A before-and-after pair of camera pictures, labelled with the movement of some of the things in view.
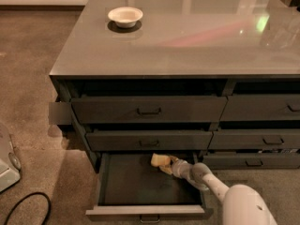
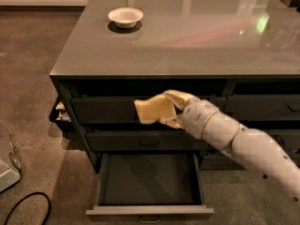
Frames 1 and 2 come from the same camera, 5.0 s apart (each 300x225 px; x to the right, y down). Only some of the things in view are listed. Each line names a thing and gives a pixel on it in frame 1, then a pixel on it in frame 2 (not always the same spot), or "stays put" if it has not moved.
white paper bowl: (126, 17) stays put
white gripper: (179, 168) to (196, 117)
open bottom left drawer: (129, 185) stays put
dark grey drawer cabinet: (185, 68) stays put
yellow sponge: (159, 160) to (155, 108)
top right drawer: (262, 107) stays put
